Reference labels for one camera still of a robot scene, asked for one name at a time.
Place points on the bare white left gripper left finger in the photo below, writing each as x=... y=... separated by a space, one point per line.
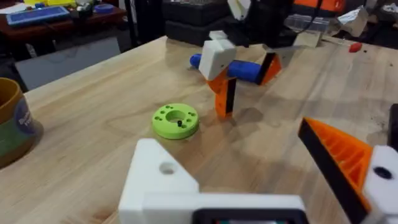
x=155 y=183

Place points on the orange box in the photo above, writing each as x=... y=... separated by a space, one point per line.
x=323 y=4

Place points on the white orange left gripper right finger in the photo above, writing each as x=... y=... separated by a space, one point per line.
x=348 y=155

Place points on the crumpled silver foil bag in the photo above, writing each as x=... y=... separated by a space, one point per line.
x=353 y=20

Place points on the blue electric screwdriver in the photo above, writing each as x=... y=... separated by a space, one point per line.
x=244 y=70

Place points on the brown toy tub with label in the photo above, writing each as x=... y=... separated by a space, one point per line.
x=14 y=124

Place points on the small red toy vegetable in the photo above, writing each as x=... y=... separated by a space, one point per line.
x=355 y=47

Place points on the blue flat board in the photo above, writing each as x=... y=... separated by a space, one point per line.
x=37 y=15

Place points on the small black screw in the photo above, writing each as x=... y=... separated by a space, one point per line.
x=179 y=123

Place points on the green disc with holes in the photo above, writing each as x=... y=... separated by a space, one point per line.
x=169 y=127

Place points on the blue tape roll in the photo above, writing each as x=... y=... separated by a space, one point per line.
x=104 y=8

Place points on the beige cardboard piece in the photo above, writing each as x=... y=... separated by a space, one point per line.
x=307 y=39

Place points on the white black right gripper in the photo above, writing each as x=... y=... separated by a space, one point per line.
x=264 y=21

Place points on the black storage boxes heap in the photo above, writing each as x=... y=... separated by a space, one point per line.
x=196 y=21

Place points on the clear plastic box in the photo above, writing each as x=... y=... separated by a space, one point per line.
x=306 y=22

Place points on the dark brown wooden side table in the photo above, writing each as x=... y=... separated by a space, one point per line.
x=62 y=26

